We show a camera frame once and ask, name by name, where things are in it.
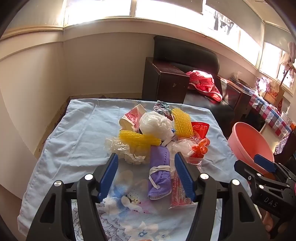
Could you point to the light blue floral cloth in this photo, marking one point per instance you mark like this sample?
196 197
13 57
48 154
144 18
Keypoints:
76 139

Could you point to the large yellow foam net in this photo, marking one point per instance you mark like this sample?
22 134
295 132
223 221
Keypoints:
138 139

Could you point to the pink plastic basin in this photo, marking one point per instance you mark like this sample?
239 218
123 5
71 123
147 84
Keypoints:
245 143

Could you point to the translucent plastic bag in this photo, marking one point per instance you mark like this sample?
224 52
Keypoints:
182 146

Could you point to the pink wrapper packet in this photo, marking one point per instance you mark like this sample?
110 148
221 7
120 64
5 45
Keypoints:
179 192

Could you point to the pink cloth on stand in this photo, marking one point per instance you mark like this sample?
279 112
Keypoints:
290 53

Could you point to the red snack packet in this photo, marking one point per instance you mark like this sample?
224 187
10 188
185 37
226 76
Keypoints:
200 128

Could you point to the black armchair with wooden arms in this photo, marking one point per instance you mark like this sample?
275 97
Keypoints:
185 55

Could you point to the clear crinkled plastic wrap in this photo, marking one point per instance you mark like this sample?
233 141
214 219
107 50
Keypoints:
115 144

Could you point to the table with checkered tablecloth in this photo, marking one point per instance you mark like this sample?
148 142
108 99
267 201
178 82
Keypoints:
268 111

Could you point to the person's right hand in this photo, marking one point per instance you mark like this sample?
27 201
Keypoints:
268 222

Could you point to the red patterned paper cup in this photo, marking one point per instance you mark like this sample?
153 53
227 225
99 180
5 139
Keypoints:
133 114

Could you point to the window with white frame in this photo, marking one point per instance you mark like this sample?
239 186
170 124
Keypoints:
161 7

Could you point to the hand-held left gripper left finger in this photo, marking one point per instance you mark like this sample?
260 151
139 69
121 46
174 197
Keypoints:
108 176

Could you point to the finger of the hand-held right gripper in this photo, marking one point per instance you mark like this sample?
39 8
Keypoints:
263 162
247 171

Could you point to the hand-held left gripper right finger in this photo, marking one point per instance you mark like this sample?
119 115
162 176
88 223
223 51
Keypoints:
183 176

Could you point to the purple face mask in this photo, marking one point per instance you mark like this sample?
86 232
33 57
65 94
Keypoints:
159 162

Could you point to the red polka dot cloth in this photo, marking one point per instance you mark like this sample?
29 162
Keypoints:
203 81

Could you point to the brown paper shopping bag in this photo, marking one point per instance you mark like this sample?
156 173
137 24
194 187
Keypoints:
275 95

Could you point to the small yellow foam net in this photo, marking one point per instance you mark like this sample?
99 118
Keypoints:
182 122

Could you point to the crumpled foil wrapper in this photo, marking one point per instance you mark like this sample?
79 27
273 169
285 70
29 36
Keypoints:
161 107

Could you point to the white plastic bag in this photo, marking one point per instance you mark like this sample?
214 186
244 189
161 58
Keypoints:
152 125

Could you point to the frilly checkered cloth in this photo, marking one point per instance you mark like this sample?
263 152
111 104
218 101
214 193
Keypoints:
262 84

